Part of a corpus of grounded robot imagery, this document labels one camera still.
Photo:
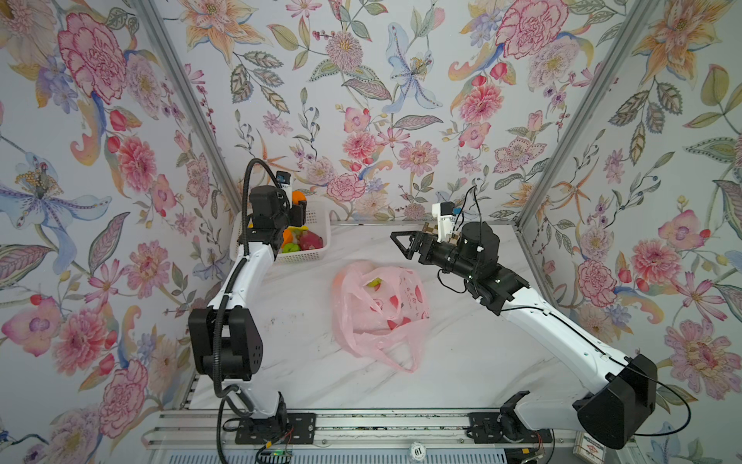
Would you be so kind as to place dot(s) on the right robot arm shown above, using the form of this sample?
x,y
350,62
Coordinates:
x,y
617,393

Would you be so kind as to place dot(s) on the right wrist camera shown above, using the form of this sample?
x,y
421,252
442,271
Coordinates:
x,y
447,218

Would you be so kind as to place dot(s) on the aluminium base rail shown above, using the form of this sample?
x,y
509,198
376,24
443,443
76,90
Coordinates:
x,y
334,429

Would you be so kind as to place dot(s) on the red dragon fruit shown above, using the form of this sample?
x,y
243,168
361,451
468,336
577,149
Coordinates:
x,y
309,241

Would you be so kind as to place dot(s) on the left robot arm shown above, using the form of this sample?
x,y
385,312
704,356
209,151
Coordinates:
x,y
225,340

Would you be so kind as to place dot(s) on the small card box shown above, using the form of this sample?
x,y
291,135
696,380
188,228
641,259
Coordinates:
x,y
588,449

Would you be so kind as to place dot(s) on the pink plastic bag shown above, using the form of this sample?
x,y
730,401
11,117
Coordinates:
x,y
388,325

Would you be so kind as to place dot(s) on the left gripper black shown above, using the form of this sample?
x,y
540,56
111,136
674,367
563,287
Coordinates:
x,y
296,215

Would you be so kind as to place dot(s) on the orange fruit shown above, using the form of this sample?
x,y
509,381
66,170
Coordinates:
x,y
288,236
298,198

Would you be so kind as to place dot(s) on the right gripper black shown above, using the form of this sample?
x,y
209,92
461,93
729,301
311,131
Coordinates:
x,y
419,245

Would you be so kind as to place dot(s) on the green apple fruit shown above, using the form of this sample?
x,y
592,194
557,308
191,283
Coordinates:
x,y
291,248

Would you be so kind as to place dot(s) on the white plastic basket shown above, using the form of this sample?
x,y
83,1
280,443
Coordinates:
x,y
318,221

